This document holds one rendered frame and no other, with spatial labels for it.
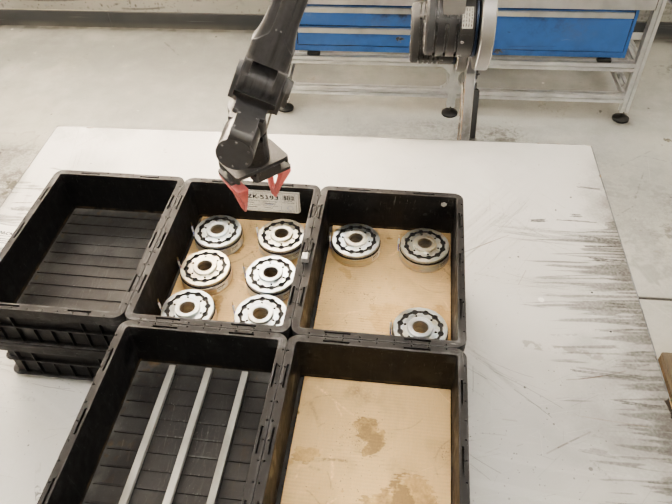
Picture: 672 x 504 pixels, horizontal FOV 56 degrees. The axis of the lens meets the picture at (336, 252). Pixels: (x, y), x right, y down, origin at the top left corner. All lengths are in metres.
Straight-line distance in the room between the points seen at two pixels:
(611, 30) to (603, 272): 1.80
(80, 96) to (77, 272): 2.38
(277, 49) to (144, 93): 2.74
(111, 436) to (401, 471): 0.49
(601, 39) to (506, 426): 2.26
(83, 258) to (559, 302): 1.05
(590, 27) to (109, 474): 2.70
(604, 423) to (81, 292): 1.06
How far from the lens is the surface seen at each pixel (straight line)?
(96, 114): 3.57
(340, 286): 1.30
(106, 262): 1.45
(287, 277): 1.28
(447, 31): 1.49
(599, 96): 3.37
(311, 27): 3.12
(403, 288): 1.30
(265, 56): 0.96
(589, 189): 1.83
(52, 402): 1.42
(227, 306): 1.29
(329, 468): 1.08
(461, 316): 1.15
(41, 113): 3.70
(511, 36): 3.15
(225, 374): 1.19
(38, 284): 1.46
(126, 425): 1.18
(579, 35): 3.21
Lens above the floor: 1.80
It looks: 45 degrees down
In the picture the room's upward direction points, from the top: 2 degrees counter-clockwise
